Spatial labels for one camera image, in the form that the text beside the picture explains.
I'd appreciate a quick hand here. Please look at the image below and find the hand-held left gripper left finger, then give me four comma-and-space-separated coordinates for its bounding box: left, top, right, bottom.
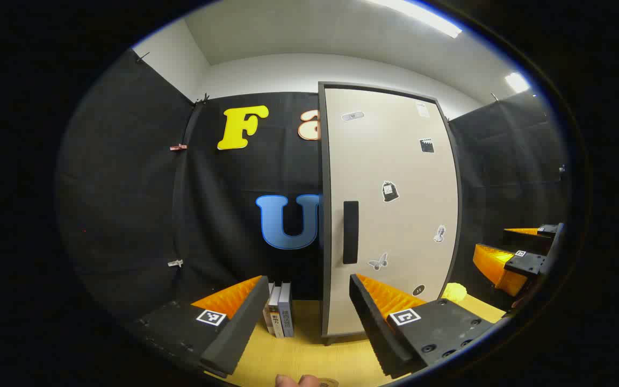
127, 275, 270, 377

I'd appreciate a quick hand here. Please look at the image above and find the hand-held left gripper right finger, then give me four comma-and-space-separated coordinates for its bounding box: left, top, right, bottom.
349, 273, 498, 379

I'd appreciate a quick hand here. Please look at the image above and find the black cabinet door handle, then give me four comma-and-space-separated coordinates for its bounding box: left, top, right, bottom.
343, 201, 359, 265

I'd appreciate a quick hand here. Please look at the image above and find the dark grey cabinet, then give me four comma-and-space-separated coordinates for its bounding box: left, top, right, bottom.
318, 82, 464, 346

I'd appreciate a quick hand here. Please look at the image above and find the beige cabinet door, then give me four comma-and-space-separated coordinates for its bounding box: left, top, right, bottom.
323, 88, 459, 336

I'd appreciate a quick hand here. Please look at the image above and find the thin white book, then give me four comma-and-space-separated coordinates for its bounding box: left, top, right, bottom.
263, 283, 275, 335

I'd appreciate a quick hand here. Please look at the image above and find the yellow crumpled ball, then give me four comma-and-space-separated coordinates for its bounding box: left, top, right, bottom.
441, 283, 467, 302

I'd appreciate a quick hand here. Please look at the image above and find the small ceiling light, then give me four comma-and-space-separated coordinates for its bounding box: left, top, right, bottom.
505, 71, 530, 94

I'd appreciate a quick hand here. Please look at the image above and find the black backdrop cloth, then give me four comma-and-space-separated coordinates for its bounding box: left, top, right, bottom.
54, 47, 568, 323

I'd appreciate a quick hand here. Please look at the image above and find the long ceiling light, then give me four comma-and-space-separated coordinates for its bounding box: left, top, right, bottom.
366, 0, 463, 39

